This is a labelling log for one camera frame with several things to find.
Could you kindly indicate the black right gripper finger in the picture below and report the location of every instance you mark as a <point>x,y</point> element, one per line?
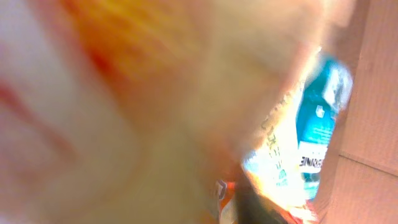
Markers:
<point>254,209</point>

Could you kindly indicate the teal mouthwash bottle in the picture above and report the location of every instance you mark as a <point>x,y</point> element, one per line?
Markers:
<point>326,92</point>

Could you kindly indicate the large yellow snack bag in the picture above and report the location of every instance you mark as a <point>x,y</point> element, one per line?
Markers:
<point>130,111</point>

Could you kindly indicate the light green snack pouch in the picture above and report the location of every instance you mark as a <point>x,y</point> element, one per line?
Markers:
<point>272,165</point>

